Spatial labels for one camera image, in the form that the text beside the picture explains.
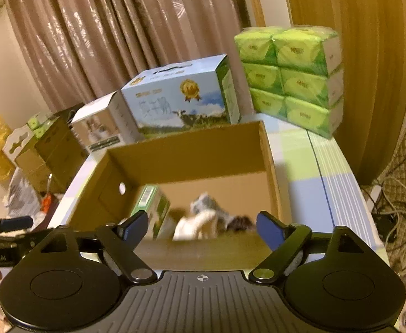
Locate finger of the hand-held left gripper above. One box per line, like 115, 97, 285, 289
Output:
0, 216, 34, 233
0, 229, 52, 248

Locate stack of green tissue packs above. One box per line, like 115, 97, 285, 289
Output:
234, 26, 344, 138

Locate green tissue packs in box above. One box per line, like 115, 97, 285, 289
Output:
27, 113, 55, 138

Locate green and white carton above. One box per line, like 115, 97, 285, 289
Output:
130, 185, 172, 241

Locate black cables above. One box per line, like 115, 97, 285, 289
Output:
371, 180, 406, 274

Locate small brown cardboard box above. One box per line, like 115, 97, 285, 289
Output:
16, 146, 53, 194

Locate golden curtain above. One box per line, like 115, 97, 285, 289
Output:
279, 0, 406, 185

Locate brown curtain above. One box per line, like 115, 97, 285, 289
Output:
2, 0, 249, 112

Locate large brown cardboard box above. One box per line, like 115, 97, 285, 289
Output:
34, 103, 90, 168

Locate blue milk carton box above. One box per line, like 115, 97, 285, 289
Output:
121, 54, 242, 140

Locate white plastic bag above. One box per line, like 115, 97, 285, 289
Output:
7, 168, 41, 218

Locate dark brown fuzzy socks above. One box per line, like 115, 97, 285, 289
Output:
224, 214, 256, 234

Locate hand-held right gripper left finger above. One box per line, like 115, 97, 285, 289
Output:
40, 211, 159, 284

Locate white knitted sock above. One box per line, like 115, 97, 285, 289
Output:
172, 211, 218, 241

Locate white cables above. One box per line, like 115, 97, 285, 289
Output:
364, 177, 406, 223

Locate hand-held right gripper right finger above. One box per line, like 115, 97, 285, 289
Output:
249, 211, 367, 284

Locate orange handled screwdriver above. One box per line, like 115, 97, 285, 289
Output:
41, 173, 57, 213

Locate white cardboard holder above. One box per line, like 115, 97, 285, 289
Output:
2, 123, 37, 168

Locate white product box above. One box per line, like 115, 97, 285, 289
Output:
71, 91, 140, 153

